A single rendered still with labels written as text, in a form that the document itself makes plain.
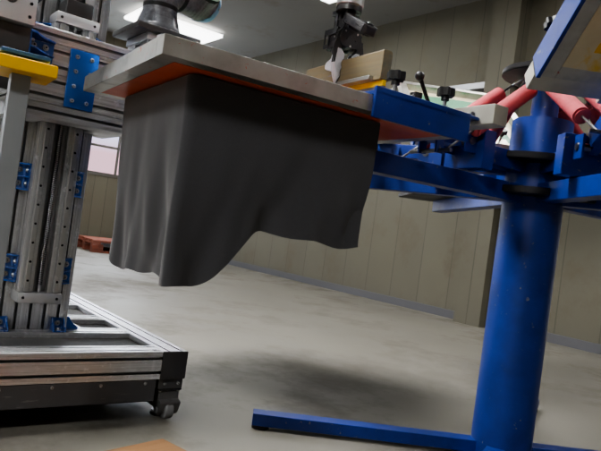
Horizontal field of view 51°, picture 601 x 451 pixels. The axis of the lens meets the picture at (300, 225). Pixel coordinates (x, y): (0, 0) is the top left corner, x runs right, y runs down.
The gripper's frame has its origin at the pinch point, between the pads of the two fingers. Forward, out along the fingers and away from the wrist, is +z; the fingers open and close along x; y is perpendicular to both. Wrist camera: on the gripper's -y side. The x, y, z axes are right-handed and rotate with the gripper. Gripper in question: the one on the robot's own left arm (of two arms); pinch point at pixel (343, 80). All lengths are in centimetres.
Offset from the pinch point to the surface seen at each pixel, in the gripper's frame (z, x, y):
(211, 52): 11, 51, -29
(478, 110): 6.1, -21.5, -29.5
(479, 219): 9, -368, 275
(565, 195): 21, -67, -25
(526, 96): -9, -64, -9
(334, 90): 11.5, 22.4, -29.5
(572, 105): -3, -58, -29
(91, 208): 55, -151, 844
